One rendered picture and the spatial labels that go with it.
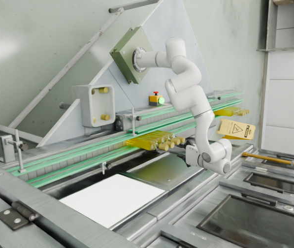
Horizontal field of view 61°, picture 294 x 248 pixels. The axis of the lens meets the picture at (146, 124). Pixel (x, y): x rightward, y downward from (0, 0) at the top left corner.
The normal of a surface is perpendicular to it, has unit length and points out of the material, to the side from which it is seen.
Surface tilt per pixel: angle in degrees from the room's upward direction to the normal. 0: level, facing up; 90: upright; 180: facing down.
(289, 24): 90
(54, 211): 90
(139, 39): 1
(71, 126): 0
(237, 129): 75
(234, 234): 90
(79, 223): 90
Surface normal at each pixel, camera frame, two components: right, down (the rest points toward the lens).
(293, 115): -0.64, 0.18
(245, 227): -0.03, -0.98
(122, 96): 0.77, 0.12
